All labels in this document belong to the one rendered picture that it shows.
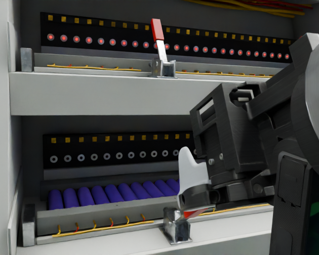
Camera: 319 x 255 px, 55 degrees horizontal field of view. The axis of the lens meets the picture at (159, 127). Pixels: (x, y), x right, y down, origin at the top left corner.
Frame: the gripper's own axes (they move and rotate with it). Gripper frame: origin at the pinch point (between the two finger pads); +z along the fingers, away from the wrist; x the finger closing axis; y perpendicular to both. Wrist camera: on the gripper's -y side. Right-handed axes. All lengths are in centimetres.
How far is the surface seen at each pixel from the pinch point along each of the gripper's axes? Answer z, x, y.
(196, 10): 17.4, -16.4, 40.7
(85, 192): 15.7, 9.3, 4.5
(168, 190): 13.7, -2.7, 3.2
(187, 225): 4.6, -0.7, -1.9
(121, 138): 17.3, 2.9, 12.7
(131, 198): 12.6, 3.4, 2.7
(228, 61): 16.2, -20.7, 28.0
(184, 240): 5.4, -0.4, -3.5
